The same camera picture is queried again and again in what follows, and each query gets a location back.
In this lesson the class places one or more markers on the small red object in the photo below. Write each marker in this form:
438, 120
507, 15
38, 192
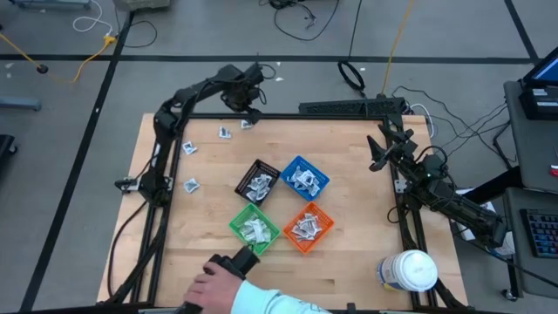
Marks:
554, 171

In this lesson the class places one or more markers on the black desk bar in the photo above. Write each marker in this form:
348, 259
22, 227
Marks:
492, 189

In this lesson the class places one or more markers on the blue-grey stand foot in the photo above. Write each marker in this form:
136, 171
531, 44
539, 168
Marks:
19, 103

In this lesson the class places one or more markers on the black keyboard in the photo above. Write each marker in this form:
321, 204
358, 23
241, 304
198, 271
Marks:
542, 233

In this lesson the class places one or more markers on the black aluminium table frame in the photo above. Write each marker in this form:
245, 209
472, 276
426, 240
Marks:
305, 116

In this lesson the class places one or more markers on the silver mounting bracket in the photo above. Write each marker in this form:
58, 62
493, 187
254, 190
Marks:
130, 185
399, 185

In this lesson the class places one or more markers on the black chair base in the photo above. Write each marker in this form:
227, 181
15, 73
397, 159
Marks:
5, 146

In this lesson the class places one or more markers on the orange plastic basket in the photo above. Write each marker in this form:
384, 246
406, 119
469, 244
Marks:
307, 247

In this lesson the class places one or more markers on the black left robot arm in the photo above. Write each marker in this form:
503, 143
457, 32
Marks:
168, 122

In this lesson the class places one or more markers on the green plastic basket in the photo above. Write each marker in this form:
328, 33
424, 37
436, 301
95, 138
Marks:
239, 218

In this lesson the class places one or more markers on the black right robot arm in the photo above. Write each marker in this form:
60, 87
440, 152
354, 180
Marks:
457, 202

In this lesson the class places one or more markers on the black caster wheel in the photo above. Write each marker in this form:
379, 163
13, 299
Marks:
509, 295

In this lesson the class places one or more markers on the black perforated box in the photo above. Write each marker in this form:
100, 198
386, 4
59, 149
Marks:
349, 109

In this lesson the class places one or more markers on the black handheld device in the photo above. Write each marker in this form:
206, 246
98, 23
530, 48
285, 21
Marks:
244, 259

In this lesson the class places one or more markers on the laptop screen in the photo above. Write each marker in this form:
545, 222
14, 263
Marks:
547, 72

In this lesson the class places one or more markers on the grey table leg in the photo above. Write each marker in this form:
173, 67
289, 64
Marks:
52, 3

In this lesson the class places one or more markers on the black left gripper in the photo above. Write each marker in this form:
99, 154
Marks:
240, 96

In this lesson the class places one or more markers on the white lidded wipes canister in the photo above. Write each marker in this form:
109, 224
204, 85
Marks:
410, 270

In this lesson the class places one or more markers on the white barcode-print wipe packet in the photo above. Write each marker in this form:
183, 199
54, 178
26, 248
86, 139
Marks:
301, 184
315, 190
310, 183
296, 172
306, 175

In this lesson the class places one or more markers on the grey keyboard desk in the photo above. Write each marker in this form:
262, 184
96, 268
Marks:
536, 279

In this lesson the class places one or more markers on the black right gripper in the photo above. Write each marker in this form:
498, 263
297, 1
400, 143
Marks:
402, 153

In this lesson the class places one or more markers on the black desktop device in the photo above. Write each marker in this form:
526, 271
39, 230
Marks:
540, 109

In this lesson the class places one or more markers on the blue plastic basket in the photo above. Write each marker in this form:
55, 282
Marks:
287, 173

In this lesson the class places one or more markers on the person's forearm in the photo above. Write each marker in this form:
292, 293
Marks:
270, 303

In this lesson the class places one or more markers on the person's hand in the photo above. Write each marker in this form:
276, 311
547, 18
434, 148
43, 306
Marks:
213, 288

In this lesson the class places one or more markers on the black plastic basket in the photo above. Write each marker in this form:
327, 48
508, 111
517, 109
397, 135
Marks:
245, 179

